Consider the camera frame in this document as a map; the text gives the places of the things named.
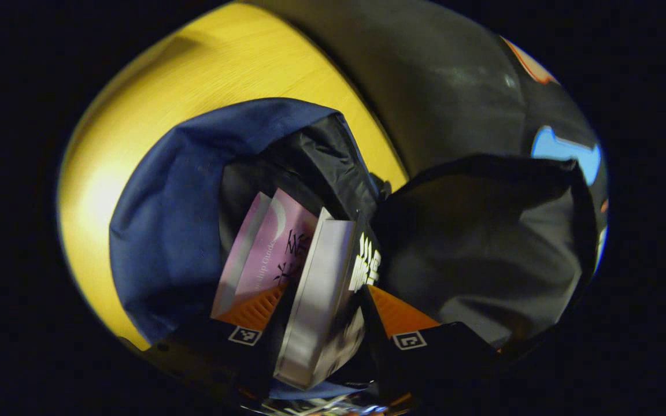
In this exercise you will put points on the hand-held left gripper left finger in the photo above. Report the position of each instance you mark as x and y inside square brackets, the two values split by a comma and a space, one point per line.
[223, 346]

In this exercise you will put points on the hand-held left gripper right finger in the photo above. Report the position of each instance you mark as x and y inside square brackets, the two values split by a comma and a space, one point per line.
[378, 335]

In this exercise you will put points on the pink book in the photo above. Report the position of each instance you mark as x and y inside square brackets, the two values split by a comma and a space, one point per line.
[269, 254]

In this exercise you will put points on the blue schoolbag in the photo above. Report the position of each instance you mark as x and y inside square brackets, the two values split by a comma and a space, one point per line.
[165, 231]

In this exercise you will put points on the black backdrop cloth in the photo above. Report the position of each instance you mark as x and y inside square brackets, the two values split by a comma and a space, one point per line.
[454, 75]

